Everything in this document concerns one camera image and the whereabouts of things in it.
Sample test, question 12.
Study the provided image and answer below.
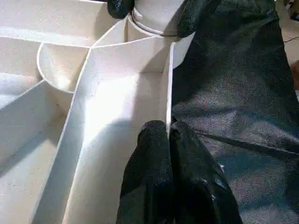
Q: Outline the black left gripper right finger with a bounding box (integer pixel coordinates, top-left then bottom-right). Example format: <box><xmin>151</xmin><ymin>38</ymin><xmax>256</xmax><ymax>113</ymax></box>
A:
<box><xmin>169</xmin><ymin>121</ymin><xmax>244</xmax><ymax>224</ymax></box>

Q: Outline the white plastic table leg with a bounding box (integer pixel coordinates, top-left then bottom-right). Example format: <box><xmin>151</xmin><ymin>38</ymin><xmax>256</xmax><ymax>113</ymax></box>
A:
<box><xmin>127</xmin><ymin>0</ymin><xmax>197</xmax><ymax>38</ymax></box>

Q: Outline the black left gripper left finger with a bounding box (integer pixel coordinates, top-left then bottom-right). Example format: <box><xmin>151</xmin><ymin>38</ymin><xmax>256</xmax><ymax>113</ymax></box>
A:
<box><xmin>116</xmin><ymin>120</ymin><xmax>175</xmax><ymax>224</ymax></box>

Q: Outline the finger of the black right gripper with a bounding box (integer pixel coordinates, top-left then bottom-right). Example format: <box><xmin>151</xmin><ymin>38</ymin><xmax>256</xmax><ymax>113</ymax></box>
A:
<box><xmin>107</xmin><ymin>0</ymin><xmax>135</xmax><ymax>20</ymax></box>
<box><xmin>177</xmin><ymin>0</ymin><xmax>223</xmax><ymax>38</ymax></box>

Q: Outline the black work surface mat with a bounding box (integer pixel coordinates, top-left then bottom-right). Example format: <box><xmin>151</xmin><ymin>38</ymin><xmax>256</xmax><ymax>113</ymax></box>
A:
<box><xmin>171</xmin><ymin>0</ymin><xmax>299</xmax><ymax>224</ymax></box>

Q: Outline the white plastic table top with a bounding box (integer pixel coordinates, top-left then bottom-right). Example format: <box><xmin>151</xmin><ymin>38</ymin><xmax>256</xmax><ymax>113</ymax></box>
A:
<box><xmin>0</xmin><ymin>0</ymin><xmax>197</xmax><ymax>224</ymax></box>

